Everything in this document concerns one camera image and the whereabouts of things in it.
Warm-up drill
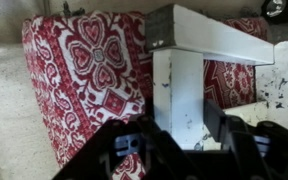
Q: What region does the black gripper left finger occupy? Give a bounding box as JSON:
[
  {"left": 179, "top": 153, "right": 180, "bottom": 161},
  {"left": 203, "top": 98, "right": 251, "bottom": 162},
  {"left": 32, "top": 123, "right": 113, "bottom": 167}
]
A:
[{"left": 52, "top": 114, "right": 198, "bottom": 180}]

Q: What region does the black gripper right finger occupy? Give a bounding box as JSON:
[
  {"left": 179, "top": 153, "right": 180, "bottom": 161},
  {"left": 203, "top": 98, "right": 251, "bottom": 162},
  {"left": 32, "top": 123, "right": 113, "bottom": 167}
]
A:
[{"left": 203, "top": 98, "right": 288, "bottom": 180}]

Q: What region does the white wooden shelf frame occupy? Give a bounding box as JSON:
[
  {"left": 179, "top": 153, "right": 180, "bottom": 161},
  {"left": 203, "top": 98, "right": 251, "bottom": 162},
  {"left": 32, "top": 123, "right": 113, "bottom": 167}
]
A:
[{"left": 144, "top": 3, "right": 288, "bottom": 151}]

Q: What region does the yellow black flashlight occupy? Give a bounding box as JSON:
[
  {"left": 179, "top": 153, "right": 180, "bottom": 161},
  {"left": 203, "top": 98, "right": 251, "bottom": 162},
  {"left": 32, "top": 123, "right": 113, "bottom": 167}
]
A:
[{"left": 260, "top": 0, "right": 288, "bottom": 25}]

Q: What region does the red white patterned cloth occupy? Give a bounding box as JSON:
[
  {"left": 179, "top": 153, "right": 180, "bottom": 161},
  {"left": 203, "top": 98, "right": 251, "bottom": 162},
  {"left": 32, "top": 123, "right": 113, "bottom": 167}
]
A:
[{"left": 21, "top": 9, "right": 272, "bottom": 180}]

